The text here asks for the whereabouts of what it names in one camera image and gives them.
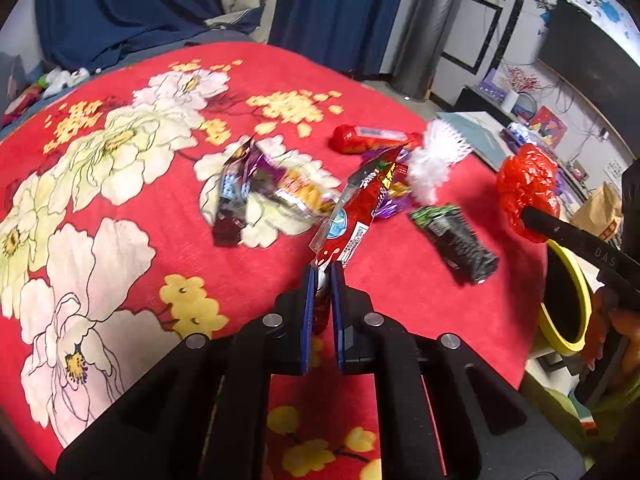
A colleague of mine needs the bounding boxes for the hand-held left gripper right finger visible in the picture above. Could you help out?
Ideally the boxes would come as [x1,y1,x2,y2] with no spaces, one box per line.
[331,261,587,480]

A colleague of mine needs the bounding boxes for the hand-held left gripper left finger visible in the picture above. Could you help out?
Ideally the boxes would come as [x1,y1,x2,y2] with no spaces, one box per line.
[55,265,321,480]

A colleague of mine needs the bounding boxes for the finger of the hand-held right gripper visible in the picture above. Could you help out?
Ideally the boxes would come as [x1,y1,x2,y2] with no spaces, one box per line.
[520,206,640,306]
[620,157,640,256]

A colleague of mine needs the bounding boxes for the red plastic bag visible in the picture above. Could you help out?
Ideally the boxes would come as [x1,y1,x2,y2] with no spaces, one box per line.
[496,142,561,245]

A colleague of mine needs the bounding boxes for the yellow trash bin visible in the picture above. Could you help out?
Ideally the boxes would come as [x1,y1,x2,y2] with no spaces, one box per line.
[537,240,608,358]

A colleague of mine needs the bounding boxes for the dark purple snack wrapper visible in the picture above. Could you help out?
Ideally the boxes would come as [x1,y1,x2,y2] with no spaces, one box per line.
[212,137,261,247]

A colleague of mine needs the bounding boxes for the white foam fruit net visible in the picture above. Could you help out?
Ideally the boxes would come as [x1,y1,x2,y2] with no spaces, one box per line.
[405,119,473,206]

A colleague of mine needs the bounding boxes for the red rectangular snack packet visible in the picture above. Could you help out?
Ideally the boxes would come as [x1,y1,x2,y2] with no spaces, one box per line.
[332,124,423,156]

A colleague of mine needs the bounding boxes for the person's right hand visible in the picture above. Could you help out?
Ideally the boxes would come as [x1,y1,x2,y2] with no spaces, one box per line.
[582,287,640,372]

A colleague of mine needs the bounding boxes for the brown paper bag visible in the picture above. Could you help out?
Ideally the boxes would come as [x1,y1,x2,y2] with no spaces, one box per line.
[570,182,626,243]

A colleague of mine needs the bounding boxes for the green clothing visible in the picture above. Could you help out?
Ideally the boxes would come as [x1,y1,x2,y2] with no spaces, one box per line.
[520,375,640,461]

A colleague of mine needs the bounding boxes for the black snack wrapper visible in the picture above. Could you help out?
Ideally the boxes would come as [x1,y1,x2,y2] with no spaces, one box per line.
[407,204,500,285]

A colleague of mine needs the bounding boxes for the colourful painting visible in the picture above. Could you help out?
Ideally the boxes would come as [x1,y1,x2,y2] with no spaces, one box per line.
[530,106,568,147]

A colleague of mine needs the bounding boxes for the white tissue pack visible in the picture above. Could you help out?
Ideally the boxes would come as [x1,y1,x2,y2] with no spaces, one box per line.
[500,121,533,148]

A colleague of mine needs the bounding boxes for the clear yellow snack packet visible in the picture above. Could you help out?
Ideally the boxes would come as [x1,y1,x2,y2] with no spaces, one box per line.
[270,167,346,221]

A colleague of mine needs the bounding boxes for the marble top coffee table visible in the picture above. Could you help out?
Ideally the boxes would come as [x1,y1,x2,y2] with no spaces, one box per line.
[435,110,626,221]

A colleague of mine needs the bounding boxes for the red dried flowers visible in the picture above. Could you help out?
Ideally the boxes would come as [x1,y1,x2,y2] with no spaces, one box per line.
[502,64,541,93]

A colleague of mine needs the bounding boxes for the black television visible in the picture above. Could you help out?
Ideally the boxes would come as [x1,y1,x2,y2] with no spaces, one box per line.
[536,0,640,111]

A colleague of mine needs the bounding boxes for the black television stand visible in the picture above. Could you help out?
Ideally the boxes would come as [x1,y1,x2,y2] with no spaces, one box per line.
[452,85,626,181]

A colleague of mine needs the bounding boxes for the red floral blanket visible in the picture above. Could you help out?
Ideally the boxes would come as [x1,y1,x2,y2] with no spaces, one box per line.
[0,42,551,480]

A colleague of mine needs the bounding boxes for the silver tower air conditioner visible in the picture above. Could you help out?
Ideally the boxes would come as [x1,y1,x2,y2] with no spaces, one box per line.
[387,0,468,101]

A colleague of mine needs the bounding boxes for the blue bedsheet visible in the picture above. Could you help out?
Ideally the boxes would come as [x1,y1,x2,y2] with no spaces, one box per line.
[0,27,261,136]

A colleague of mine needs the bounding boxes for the blue curtain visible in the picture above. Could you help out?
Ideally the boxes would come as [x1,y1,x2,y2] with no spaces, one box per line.
[35,0,226,73]
[267,0,416,76]

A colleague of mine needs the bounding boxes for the white plush toy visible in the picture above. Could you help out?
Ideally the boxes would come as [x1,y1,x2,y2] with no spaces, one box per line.
[42,67,91,98]

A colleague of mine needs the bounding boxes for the red plush toy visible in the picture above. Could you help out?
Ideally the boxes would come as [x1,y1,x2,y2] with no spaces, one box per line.
[0,85,43,128]

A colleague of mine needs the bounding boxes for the grey pillow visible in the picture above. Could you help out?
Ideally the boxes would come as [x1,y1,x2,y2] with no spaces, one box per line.
[0,52,26,116]

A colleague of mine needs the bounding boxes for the round black frame ornament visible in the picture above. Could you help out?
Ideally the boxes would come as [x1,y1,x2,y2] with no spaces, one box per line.
[515,92,538,123]

